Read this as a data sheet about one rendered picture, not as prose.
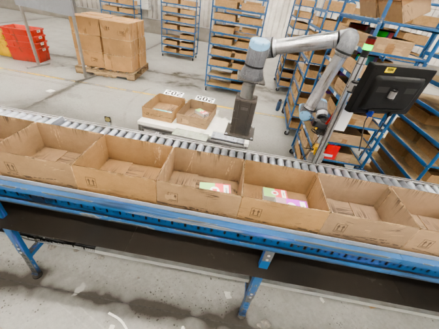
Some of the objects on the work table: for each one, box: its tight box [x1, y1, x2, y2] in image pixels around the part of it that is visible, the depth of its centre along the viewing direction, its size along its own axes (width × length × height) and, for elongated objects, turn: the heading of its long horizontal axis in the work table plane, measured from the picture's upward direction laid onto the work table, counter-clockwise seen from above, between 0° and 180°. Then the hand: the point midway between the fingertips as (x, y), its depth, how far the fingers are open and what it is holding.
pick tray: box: [142, 93, 186, 123], centre depth 225 cm, size 28×38×10 cm
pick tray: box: [176, 99, 217, 130], centre depth 223 cm, size 28×38×10 cm
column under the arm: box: [224, 92, 258, 141], centre depth 206 cm, size 26×26×33 cm
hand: (323, 136), depth 182 cm, fingers closed
